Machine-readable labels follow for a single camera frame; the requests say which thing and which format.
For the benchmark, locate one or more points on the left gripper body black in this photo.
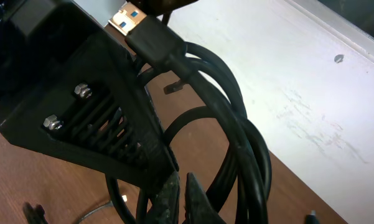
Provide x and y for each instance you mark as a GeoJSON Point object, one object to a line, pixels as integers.
{"type": "Point", "coordinates": [34, 33]}

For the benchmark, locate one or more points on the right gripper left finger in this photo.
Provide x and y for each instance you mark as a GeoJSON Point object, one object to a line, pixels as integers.
{"type": "Point", "coordinates": [165, 206]}

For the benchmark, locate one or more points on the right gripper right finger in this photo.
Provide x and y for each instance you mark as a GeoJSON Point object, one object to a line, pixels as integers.
{"type": "Point", "coordinates": [198, 209]}

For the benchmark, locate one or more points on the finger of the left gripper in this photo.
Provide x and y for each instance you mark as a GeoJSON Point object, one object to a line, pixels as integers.
{"type": "Point", "coordinates": [90, 111]}

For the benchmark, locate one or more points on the dark display screen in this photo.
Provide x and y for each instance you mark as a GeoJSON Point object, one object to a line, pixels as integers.
{"type": "Point", "coordinates": [358, 12]}

